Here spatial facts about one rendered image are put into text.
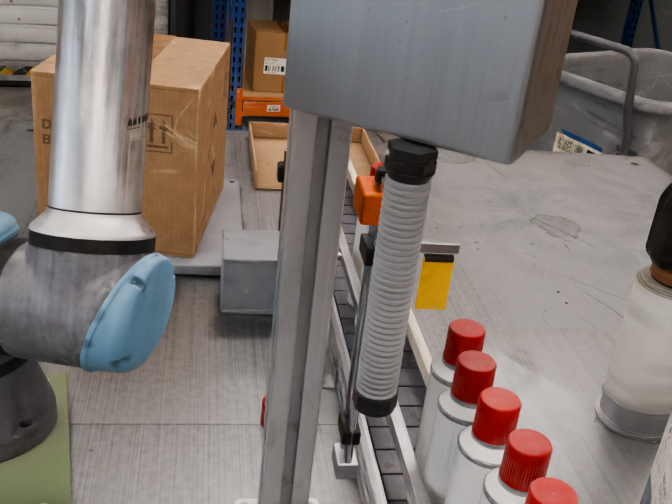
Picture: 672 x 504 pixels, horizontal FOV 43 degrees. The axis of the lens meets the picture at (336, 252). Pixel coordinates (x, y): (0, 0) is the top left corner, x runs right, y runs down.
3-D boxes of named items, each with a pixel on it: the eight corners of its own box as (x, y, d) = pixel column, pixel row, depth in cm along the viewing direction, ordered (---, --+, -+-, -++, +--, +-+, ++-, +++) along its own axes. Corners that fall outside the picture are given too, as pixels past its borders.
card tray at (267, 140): (385, 195, 169) (388, 177, 167) (254, 189, 164) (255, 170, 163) (361, 144, 195) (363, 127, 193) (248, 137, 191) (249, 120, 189)
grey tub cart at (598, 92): (605, 218, 393) (662, 7, 351) (728, 278, 349) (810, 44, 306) (467, 253, 343) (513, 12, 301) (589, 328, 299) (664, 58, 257)
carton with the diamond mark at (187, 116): (193, 259, 132) (199, 88, 120) (38, 242, 131) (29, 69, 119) (223, 187, 159) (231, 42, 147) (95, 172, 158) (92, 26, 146)
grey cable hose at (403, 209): (400, 420, 64) (445, 156, 54) (354, 420, 63) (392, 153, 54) (391, 392, 67) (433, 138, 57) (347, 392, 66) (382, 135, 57)
